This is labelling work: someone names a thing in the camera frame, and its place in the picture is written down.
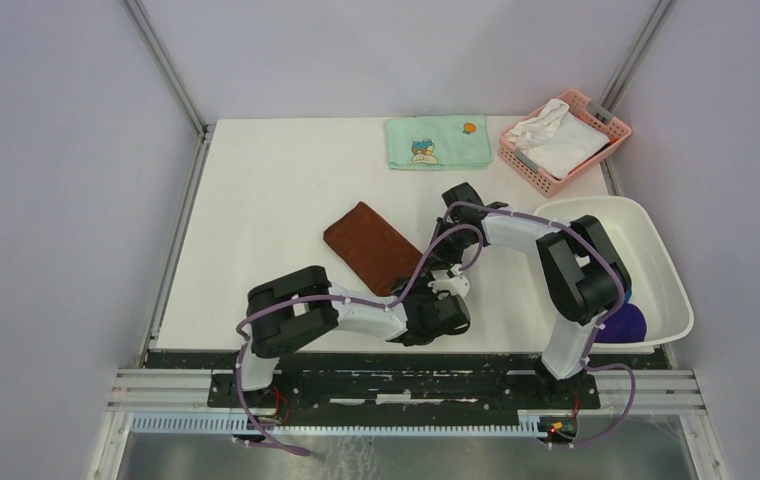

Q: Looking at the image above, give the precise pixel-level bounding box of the white cloth in basket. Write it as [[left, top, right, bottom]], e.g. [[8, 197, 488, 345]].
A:
[[505, 99, 610, 180]]

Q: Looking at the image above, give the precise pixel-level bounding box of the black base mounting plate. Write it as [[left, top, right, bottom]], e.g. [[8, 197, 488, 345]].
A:
[[144, 349, 673, 429]]

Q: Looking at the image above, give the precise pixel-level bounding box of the pink plastic basket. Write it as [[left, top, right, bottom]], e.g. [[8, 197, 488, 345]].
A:
[[497, 89, 632, 198]]

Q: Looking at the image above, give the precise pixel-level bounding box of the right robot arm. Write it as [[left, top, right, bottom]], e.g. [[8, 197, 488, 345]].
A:
[[431, 183, 631, 408]]

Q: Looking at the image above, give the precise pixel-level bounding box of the white slotted cable duct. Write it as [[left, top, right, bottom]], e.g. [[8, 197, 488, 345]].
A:
[[130, 412, 546, 439]]

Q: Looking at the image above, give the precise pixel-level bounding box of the purple towel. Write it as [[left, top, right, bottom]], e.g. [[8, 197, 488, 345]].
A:
[[595, 303, 648, 344]]

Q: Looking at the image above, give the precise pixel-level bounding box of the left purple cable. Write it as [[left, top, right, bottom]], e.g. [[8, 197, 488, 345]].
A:
[[234, 223, 486, 457]]

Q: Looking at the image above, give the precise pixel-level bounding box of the brown towel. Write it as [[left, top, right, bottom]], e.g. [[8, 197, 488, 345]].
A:
[[322, 202, 422, 296]]

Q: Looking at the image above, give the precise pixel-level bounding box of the white plastic tub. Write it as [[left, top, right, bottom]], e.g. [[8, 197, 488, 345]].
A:
[[534, 196, 694, 353]]

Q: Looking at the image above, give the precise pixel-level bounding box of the mint green cartoon towel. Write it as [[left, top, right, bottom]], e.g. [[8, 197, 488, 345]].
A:
[[385, 115, 493, 171]]

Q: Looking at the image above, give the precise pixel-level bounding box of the aluminium frame rail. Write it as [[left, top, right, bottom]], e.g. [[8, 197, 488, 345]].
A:
[[107, 369, 707, 415]]

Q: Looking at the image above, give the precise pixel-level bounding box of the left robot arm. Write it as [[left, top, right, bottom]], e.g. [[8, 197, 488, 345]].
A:
[[232, 265, 471, 407]]

